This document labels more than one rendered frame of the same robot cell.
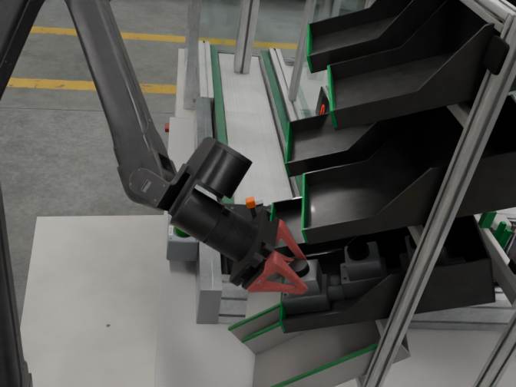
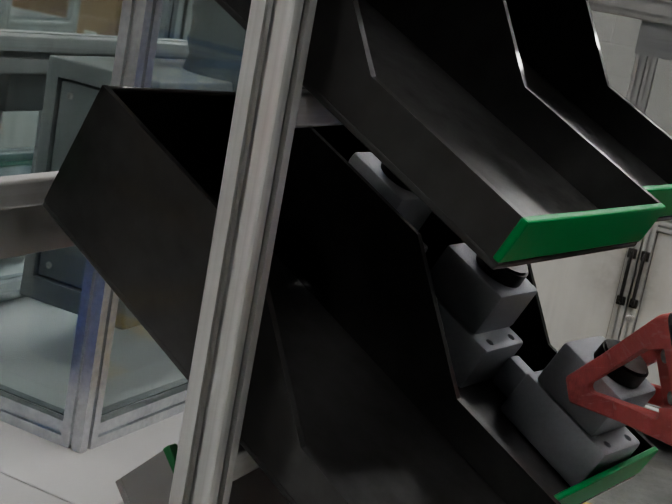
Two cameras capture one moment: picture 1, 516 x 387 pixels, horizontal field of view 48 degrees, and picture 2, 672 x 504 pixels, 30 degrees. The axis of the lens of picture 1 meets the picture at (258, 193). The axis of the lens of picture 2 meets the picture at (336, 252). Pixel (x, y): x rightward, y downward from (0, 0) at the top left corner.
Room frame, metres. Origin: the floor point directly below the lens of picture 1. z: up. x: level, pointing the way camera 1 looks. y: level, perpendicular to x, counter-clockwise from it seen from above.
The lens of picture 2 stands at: (1.23, 0.19, 1.45)
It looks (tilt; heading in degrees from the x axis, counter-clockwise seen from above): 13 degrees down; 217
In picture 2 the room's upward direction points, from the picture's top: 11 degrees clockwise
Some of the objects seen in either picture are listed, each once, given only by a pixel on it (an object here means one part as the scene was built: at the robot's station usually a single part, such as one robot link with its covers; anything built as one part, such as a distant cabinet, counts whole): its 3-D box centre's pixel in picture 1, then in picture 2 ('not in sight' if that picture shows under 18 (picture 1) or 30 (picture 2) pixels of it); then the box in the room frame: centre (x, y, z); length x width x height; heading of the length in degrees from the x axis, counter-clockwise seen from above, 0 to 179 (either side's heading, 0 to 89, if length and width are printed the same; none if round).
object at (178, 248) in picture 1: (183, 222); not in sight; (1.08, 0.16, 0.93); 0.21 x 0.07 x 0.06; 11
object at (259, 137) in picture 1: (269, 185); not in sight; (1.34, -0.03, 0.91); 0.84 x 0.28 x 0.10; 11
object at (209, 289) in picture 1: (206, 184); not in sight; (1.28, 0.14, 0.91); 0.89 x 0.06 x 0.11; 11
